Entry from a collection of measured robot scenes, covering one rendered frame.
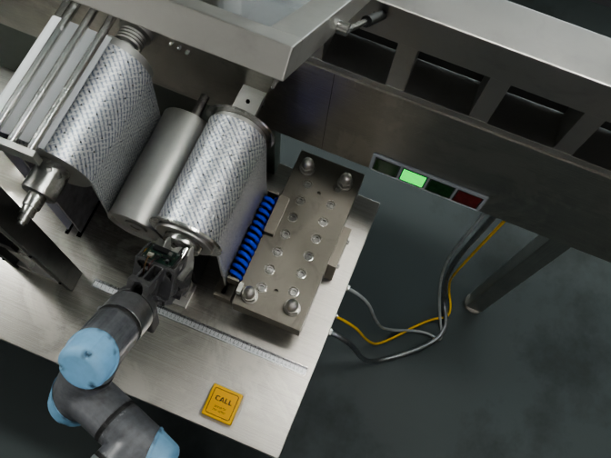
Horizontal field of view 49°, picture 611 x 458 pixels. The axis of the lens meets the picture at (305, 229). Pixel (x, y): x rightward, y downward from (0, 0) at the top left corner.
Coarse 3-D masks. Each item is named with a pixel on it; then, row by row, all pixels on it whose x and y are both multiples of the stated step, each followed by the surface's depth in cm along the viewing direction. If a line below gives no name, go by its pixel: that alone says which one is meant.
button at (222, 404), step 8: (216, 384) 149; (216, 392) 149; (224, 392) 149; (232, 392) 149; (208, 400) 148; (216, 400) 148; (224, 400) 148; (232, 400) 148; (240, 400) 149; (208, 408) 147; (216, 408) 148; (224, 408) 148; (232, 408) 148; (216, 416) 147; (224, 416) 147; (232, 416) 147
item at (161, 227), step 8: (224, 112) 130; (248, 120) 129; (256, 128) 130; (264, 136) 132; (160, 224) 123; (168, 224) 121; (160, 232) 127; (176, 232) 122; (184, 232) 121; (200, 240) 122; (208, 248) 124
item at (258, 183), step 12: (264, 156) 136; (264, 168) 141; (252, 180) 134; (264, 180) 147; (252, 192) 139; (240, 204) 132; (252, 204) 145; (240, 216) 137; (228, 228) 129; (240, 228) 142; (228, 240) 134; (240, 240) 148; (228, 252) 139; (228, 264) 145
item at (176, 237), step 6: (168, 234) 123; (174, 234) 123; (180, 234) 122; (174, 240) 123; (180, 240) 122; (186, 240) 122; (192, 240) 123; (174, 246) 127; (180, 246) 125; (186, 246) 123; (198, 246) 124; (198, 252) 125
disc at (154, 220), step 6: (156, 216) 122; (162, 216) 121; (150, 222) 126; (156, 222) 124; (162, 222) 123; (168, 222) 121; (174, 222) 120; (180, 222) 119; (186, 228) 120; (192, 228) 119; (198, 234) 121; (204, 234) 120; (210, 240) 121; (216, 246) 123; (216, 252) 127
